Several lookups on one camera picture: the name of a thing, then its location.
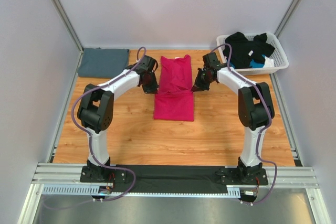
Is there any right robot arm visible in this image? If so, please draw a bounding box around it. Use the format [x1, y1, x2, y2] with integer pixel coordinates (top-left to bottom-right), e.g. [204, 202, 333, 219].
[192, 52, 275, 185]

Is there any white slotted cable duct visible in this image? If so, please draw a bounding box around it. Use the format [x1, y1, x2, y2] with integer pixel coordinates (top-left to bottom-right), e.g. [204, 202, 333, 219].
[41, 185, 258, 198]

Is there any aluminium corner post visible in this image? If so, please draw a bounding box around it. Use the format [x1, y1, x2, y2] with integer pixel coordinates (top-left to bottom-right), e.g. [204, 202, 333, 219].
[51, 0, 83, 52]
[274, 0, 301, 37]

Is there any blue t shirt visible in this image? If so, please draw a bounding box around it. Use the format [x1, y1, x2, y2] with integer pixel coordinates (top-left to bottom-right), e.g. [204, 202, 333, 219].
[249, 60, 265, 69]

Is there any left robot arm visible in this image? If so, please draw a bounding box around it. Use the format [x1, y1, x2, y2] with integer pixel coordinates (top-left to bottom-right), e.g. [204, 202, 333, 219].
[75, 55, 158, 183]

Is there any white plastic laundry basket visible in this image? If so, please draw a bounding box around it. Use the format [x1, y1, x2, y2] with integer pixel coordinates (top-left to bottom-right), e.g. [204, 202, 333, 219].
[216, 33, 289, 76]

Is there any left aluminium corner post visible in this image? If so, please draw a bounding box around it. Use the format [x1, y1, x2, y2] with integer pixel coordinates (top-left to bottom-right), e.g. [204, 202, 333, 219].
[51, 0, 83, 52]

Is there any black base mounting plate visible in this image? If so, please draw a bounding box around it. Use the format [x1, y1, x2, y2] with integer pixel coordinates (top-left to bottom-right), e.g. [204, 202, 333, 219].
[80, 165, 269, 195]

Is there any right aluminium corner post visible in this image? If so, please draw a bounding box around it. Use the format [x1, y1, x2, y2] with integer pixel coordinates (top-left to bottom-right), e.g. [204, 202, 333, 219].
[274, 0, 301, 37]

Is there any aluminium frame rail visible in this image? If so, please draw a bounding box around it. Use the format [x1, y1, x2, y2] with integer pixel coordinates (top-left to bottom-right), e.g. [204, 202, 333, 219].
[32, 163, 319, 188]

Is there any pink t shirt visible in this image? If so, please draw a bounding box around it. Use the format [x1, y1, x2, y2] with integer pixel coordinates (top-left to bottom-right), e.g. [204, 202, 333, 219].
[153, 55, 194, 122]

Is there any black t shirt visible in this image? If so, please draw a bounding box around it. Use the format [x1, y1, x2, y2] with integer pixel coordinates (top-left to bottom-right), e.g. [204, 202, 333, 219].
[223, 32, 275, 69]

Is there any folded grey-blue t shirt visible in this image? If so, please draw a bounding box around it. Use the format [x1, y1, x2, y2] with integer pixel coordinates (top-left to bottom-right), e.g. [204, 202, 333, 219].
[77, 48, 130, 79]

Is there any white cloth in basket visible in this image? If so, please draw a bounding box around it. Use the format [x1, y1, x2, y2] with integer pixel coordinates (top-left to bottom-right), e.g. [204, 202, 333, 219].
[263, 56, 275, 68]

